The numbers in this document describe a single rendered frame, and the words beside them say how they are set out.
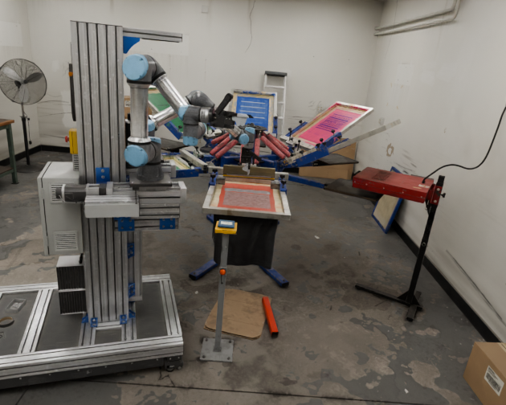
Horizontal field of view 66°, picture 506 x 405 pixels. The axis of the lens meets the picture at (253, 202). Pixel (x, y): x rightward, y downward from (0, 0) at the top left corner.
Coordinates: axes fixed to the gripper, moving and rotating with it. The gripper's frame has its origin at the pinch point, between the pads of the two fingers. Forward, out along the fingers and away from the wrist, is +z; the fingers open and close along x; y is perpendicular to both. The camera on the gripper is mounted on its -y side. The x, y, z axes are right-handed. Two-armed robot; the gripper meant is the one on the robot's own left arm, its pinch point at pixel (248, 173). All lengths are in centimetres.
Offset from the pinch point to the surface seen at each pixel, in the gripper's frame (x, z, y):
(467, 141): -65, -32, -200
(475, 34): -99, -125, -200
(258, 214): 58, 11, -8
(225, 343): 68, 108, 6
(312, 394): 108, 109, -51
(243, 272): -34, 109, -5
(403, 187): 8, -2, -120
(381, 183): 0, -1, -105
